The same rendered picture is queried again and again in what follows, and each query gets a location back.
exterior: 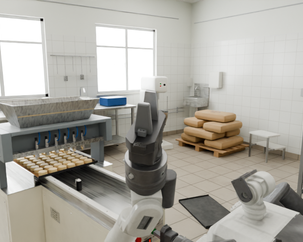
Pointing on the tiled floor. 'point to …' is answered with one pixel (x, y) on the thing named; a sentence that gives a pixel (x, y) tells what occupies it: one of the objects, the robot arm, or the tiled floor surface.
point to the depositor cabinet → (21, 207)
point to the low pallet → (213, 148)
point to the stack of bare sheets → (204, 210)
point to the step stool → (266, 143)
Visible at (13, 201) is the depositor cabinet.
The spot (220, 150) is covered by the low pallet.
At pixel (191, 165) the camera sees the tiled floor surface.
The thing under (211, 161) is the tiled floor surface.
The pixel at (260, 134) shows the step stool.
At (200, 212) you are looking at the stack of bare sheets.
